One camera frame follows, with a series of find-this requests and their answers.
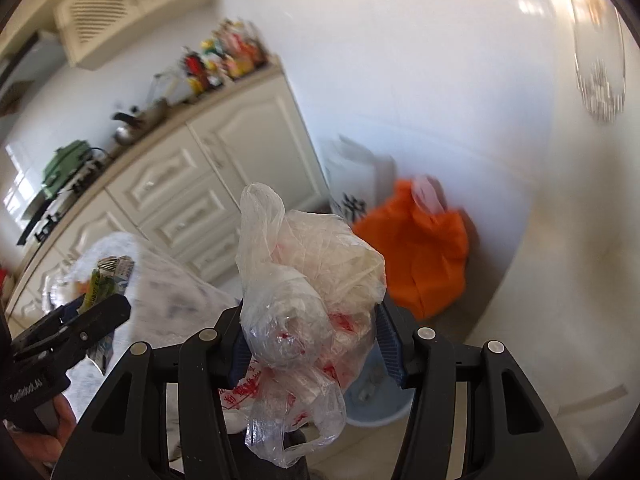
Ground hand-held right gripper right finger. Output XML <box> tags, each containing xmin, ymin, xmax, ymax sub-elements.
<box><xmin>375</xmin><ymin>300</ymin><xmax>593</xmax><ymax>480</ymax></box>

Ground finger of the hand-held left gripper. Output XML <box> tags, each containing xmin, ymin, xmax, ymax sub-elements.
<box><xmin>9</xmin><ymin>294</ymin><xmax>87</xmax><ymax>351</ymax></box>
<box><xmin>12</xmin><ymin>293</ymin><xmax>132</xmax><ymax>371</ymax></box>

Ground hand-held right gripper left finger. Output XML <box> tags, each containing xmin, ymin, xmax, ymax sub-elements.
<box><xmin>50</xmin><ymin>302</ymin><xmax>251</xmax><ymax>480</ymax></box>

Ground green blue snack wrapper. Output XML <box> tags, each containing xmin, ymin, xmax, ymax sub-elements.
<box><xmin>82</xmin><ymin>255</ymin><xmax>136</xmax><ymax>376</ymax></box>

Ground light blue plastic bin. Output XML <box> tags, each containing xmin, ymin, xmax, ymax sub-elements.
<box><xmin>342</xmin><ymin>345</ymin><xmax>416</xmax><ymax>428</ymax></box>

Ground clear plastic bag red print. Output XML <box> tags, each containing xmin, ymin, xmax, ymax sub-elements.
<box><xmin>235</xmin><ymin>182</ymin><xmax>388</xmax><ymax>468</ymax></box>

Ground person's left hand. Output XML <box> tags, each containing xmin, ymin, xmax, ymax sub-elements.
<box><xmin>5</xmin><ymin>394</ymin><xmax>78</xmax><ymax>471</ymax></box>

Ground orange cloth bag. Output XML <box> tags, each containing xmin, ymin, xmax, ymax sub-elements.
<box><xmin>352</xmin><ymin>180</ymin><xmax>471</xmax><ymax>321</ymax></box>

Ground black gas stove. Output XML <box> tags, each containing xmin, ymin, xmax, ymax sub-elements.
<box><xmin>17</xmin><ymin>152</ymin><xmax>113</xmax><ymax>246</ymax></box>

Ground green electric cooker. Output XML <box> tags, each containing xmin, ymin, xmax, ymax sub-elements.
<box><xmin>40</xmin><ymin>140</ymin><xmax>93</xmax><ymax>198</ymax></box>

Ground white bag black print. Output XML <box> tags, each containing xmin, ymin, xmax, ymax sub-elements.
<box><xmin>322</xmin><ymin>135</ymin><xmax>398</xmax><ymax>226</ymax></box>

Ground steel frying pan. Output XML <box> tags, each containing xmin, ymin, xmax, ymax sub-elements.
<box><xmin>112</xmin><ymin>100</ymin><xmax>171</xmax><ymax>143</ymax></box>

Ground cream kitchen base cabinet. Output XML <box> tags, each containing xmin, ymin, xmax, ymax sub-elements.
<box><xmin>5</xmin><ymin>57</ymin><xmax>333</xmax><ymax>326</ymax></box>

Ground dark range hood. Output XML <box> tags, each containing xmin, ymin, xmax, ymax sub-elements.
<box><xmin>0</xmin><ymin>30</ymin><xmax>66</xmax><ymax>121</ymax></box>

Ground row of condiment bottles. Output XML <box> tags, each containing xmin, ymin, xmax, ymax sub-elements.
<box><xmin>182</xmin><ymin>20</ymin><xmax>271</xmax><ymax>96</ymax></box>

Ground cream vented wall cabinet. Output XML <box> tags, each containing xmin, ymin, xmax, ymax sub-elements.
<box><xmin>52</xmin><ymin>0</ymin><xmax>223</xmax><ymax>71</ymax></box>

